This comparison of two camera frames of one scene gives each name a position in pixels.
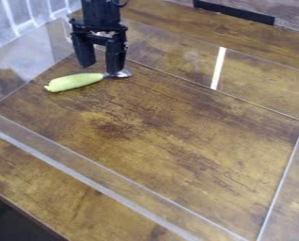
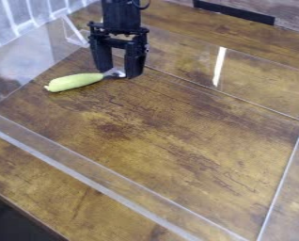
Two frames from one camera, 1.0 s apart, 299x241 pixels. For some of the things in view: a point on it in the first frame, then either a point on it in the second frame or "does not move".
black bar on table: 252,16 does not move
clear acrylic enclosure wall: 188,152 does not move
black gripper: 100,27 -> 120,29
